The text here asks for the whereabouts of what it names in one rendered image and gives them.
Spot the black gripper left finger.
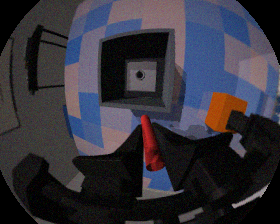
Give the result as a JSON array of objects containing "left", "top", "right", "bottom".
[{"left": 72, "top": 125, "right": 144, "bottom": 197}]

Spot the red peg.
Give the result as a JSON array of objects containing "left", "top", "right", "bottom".
[{"left": 141, "top": 115, "right": 165, "bottom": 172}]

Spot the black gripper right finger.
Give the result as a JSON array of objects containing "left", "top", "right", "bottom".
[{"left": 152, "top": 123, "right": 233, "bottom": 192}]

